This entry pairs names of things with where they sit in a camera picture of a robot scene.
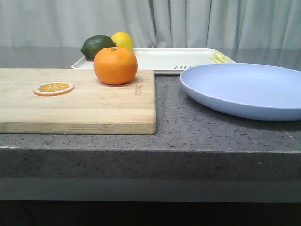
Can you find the dark green lime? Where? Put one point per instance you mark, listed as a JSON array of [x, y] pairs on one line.
[[94, 44]]

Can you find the light blue plate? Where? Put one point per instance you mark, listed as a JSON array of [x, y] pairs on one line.
[[252, 91]]

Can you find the orange slice piece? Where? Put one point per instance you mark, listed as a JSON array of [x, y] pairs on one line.
[[53, 89]]

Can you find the grey curtain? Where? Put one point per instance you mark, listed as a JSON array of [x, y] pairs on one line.
[[232, 24]]

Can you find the yellow plastic fork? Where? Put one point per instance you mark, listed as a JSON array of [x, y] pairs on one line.
[[220, 58]]

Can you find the cream white tray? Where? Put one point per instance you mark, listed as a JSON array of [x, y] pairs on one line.
[[172, 61]]

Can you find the orange fruit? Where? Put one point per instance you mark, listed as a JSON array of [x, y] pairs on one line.
[[115, 65]]

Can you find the yellow lemon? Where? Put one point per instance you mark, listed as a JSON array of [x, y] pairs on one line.
[[123, 39]]

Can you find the wooden cutting board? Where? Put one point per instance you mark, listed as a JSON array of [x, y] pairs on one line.
[[91, 108]]

